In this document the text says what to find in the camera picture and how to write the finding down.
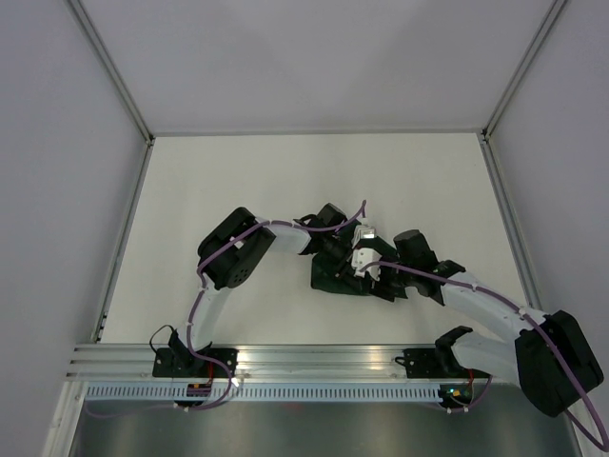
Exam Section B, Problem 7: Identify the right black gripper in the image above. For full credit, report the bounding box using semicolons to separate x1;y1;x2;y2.
363;249;416;303

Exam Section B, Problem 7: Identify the dark green cloth napkin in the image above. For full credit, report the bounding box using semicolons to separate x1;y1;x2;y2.
310;235;375;296

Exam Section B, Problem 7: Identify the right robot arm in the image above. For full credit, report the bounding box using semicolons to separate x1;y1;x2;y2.
360;230;604;417

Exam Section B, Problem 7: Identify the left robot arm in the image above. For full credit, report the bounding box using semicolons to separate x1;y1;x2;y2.
155;202;366;377

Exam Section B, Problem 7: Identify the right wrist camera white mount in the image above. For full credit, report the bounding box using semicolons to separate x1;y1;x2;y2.
351;248;382;281

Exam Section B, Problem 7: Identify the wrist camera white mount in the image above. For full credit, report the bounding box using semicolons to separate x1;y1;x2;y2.
352;217;377;249
351;248;382;281

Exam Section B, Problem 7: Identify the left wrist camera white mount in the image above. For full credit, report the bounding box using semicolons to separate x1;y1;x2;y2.
352;217;377;249

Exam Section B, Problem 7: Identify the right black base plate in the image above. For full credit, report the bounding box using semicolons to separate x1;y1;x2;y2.
402;347;470;380

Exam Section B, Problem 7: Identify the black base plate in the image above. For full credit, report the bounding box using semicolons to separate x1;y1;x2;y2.
402;347;470;380
152;347;238;379

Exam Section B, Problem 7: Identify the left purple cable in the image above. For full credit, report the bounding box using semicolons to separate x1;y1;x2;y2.
85;199;368;420

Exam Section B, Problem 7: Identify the purple cable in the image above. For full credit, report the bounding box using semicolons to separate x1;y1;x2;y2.
85;199;368;420
359;259;609;451

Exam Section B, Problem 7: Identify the white slotted cable duct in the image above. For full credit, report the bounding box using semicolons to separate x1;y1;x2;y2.
86;382;442;403

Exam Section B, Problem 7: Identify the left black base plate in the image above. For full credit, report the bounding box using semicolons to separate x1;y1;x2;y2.
152;347;238;379

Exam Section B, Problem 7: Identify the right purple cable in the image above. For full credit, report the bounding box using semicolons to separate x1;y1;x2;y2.
359;259;609;451

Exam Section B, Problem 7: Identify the aluminium front rail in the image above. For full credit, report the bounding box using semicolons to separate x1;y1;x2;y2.
65;343;466;384

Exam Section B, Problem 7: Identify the right aluminium frame post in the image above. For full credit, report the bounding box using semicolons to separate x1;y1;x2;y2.
480;0;570;143

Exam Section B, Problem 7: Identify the aluminium frame post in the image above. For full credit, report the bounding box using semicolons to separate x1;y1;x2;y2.
480;0;570;143
64;0;156;144

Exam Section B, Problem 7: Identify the left aluminium frame post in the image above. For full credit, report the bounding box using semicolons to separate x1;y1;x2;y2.
64;0;156;144

